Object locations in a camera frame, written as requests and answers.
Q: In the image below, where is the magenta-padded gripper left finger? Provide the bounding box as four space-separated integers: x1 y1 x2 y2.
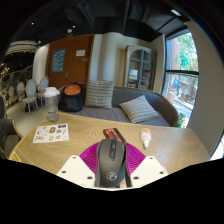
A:
56 142 101 189

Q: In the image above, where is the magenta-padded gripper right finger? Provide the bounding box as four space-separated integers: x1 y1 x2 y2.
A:
124 142 169 189

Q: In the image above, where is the black computer mouse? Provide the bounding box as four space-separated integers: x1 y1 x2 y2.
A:
94 138 128 188

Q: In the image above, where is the small white squeeze bottle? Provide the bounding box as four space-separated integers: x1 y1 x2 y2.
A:
140 127 153 150

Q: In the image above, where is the white sticker sheet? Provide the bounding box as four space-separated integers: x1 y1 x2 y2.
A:
32 123 70 144

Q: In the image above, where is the black and orange box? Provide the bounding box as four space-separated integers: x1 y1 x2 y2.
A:
102 127 127 144

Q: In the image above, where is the flat striped cushion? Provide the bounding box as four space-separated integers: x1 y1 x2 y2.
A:
118 94 160 124

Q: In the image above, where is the grey curved sofa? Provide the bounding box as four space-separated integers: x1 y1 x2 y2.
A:
58 83 180 128

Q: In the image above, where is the clear plastic shaker bottle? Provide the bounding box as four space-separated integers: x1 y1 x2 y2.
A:
43 86 61 123

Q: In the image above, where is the black and orange backpack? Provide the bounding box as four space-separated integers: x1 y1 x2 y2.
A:
58 82 84 113

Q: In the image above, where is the grey tufted chair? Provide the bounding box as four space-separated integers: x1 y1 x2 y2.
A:
0 118 23 159

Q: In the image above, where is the large striped cushion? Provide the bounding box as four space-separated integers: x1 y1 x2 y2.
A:
83 79 116 109

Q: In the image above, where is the group of white chairs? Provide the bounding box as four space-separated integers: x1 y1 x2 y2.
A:
6 76 50 114

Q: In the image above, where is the brown wooden door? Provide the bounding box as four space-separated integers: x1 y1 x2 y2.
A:
44 33 95 90

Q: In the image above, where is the arched glass-door cabinet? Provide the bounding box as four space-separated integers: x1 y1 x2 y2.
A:
123 43 157 92

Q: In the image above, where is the black-framed window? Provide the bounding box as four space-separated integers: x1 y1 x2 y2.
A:
161 31 200 129

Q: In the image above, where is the blue wall poster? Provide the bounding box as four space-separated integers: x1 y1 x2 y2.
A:
50 48 67 74

